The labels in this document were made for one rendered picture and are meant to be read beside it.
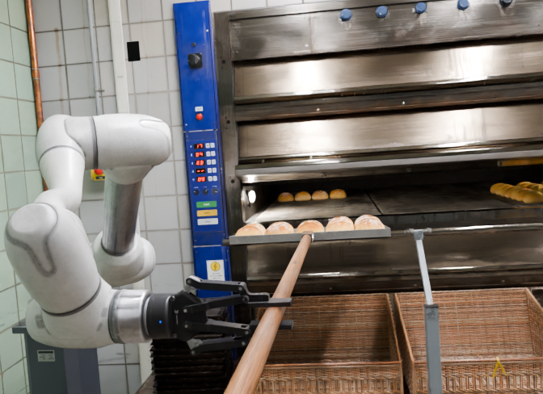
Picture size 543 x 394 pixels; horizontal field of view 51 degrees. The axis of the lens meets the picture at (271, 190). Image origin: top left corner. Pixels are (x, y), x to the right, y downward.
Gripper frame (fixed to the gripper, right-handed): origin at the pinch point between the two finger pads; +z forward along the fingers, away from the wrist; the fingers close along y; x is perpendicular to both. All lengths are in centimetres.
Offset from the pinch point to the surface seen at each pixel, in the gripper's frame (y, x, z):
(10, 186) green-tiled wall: -21, -125, -122
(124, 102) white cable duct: -55, -150, -81
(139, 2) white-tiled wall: -98, -150, -72
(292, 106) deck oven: -49, -153, -8
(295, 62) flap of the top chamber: -68, -155, -5
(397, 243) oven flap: 12, -157, 34
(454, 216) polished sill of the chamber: 2, -155, 59
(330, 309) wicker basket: 39, -150, 4
